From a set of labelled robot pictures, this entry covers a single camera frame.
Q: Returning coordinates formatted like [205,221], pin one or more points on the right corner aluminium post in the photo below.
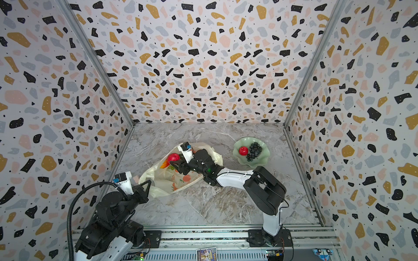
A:
[335,14]

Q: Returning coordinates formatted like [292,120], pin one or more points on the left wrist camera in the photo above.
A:
[123,181]

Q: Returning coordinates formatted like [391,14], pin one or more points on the left corner aluminium post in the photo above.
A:
[66,10]

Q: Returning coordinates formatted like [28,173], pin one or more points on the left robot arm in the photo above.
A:
[112,233]

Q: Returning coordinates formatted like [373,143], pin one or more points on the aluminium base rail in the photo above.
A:
[228,242]

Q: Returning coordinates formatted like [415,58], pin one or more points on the corner aluminium post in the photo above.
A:
[66,10]
[335,14]

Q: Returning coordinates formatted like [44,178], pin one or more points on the cream plastic bag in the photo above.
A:
[166,180]

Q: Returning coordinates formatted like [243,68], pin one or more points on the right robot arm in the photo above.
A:
[267,193]

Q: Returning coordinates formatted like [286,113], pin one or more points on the dark purple grapes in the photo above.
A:
[255,150]

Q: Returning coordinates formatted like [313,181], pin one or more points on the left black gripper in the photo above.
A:
[142,195]

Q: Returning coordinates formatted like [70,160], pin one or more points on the red apple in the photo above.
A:
[173,157]
[243,151]

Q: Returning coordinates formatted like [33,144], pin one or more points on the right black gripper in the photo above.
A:
[183,165]

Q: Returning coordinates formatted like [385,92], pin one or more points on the colourful card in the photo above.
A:
[207,254]

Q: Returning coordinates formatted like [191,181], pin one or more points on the green scalloped bowl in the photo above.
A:
[261,160]

